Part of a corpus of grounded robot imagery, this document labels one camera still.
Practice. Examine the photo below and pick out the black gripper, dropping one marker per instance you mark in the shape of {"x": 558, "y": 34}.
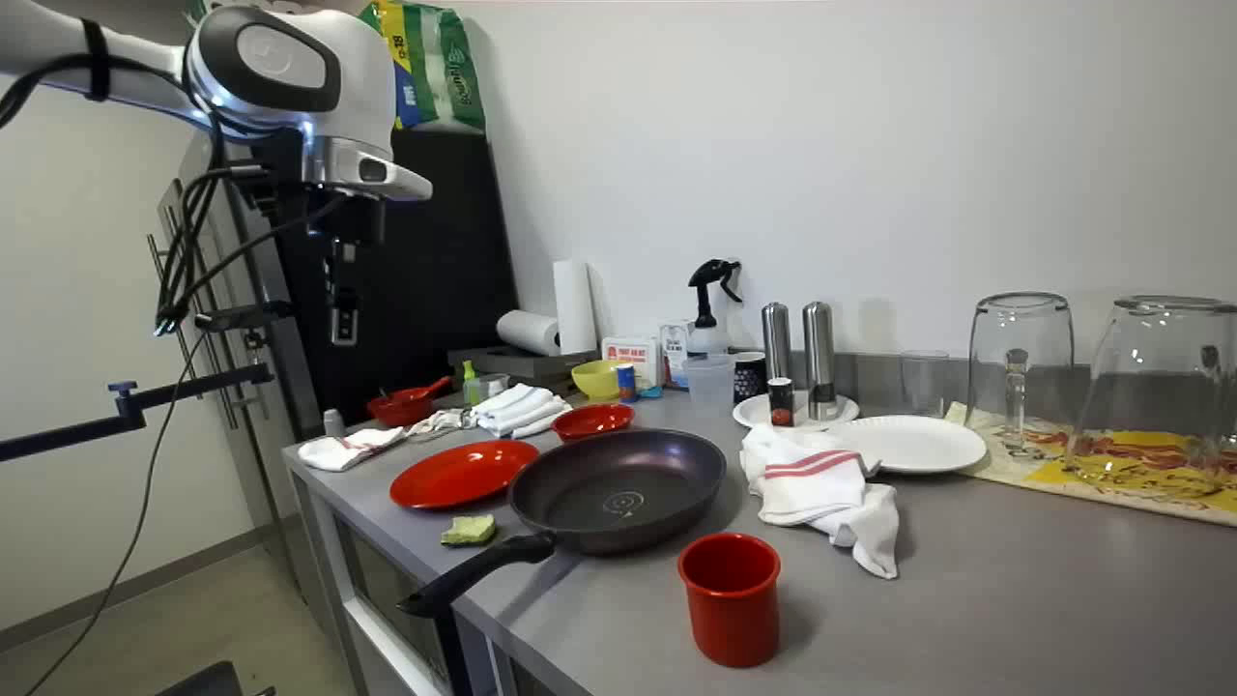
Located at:
{"x": 348, "y": 252}

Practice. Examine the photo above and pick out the yellow green sponge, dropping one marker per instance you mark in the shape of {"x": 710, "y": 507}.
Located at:
{"x": 470, "y": 532}

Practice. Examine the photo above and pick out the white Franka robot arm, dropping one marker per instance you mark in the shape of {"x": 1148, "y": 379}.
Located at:
{"x": 297, "y": 78}

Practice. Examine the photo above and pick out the dark frying pan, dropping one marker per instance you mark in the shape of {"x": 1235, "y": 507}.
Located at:
{"x": 619, "y": 490}

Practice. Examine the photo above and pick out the black cabinet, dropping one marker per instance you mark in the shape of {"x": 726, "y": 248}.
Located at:
{"x": 438, "y": 257}

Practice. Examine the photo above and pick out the red plastic utensil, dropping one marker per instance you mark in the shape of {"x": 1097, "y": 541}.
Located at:
{"x": 402, "y": 407}

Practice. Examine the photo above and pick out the small grey bottle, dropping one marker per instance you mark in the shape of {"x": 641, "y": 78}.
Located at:
{"x": 335, "y": 423}

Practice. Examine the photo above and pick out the small green bottle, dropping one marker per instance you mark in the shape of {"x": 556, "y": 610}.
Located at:
{"x": 472, "y": 385}

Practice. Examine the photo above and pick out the grey tray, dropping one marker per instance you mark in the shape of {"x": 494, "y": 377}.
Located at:
{"x": 507, "y": 361}

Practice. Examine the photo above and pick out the white paper towel roll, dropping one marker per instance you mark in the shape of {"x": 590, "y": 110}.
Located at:
{"x": 575, "y": 306}
{"x": 527, "y": 329}

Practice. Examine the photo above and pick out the crumpled white cloth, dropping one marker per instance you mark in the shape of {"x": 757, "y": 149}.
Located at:
{"x": 338, "y": 452}

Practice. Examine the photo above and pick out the green package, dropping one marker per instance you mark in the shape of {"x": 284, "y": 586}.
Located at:
{"x": 438, "y": 62}

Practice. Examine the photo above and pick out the white towel blue stripes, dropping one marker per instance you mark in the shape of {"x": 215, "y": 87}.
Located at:
{"x": 514, "y": 413}

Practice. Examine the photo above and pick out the red dinner plate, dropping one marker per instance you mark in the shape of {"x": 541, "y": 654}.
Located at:
{"x": 465, "y": 472}

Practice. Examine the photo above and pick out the yellow green bowl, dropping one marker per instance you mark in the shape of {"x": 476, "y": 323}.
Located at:
{"x": 593, "y": 379}

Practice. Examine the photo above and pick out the white first aid kit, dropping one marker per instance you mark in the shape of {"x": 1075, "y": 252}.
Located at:
{"x": 628, "y": 352}

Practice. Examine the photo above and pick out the red bowl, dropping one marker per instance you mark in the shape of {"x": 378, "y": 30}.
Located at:
{"x": 593, "y": 423}

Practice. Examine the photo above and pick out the blue can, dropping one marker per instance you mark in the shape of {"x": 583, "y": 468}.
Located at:
{"x": 628, "y": 385}

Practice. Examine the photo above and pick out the small white box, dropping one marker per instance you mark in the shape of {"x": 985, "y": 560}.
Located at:
{"x": 675, "y": 350}

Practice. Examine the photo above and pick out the spray bottle black nozzle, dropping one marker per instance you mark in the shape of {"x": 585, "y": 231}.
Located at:
{"x": 706, "y": 341}

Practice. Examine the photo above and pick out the clear plastic container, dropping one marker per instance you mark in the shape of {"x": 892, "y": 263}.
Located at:
{"x": 751, "y": 377}

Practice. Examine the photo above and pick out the small white saucer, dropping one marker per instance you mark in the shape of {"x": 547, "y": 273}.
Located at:
{"x": 746, "y": 413}

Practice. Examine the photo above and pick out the steel shaker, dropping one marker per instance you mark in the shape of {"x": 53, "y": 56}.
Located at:
{"x": 821, "y": 341}
{"x": 775, "y": 340}

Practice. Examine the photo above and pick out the black equipment stand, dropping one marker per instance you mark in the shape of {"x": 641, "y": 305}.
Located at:
{"x": 215, "y": 684}

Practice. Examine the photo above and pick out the small dark spice jar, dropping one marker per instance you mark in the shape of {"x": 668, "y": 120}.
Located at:
{"x": 782, "y": 403}

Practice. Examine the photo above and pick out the red cup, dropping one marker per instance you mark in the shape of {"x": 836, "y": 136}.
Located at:
{"x": 731, "y": 605}

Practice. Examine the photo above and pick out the white towel red stripe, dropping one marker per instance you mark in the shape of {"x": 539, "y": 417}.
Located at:
{"x": 813, "y": 490}

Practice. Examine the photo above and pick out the white dinner plate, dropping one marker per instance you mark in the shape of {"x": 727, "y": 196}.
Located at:
{"x": 909, "y": 448}

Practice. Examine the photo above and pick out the yellow patterned mat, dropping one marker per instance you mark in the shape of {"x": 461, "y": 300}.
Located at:
{"x": 1135, "y": 485}

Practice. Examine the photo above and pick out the large upturned glass jar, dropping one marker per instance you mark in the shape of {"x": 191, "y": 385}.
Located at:
{"x": 1165, "y": 379}

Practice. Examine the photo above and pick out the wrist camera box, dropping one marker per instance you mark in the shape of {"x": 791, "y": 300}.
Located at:
{"x": 388, "y": 176}

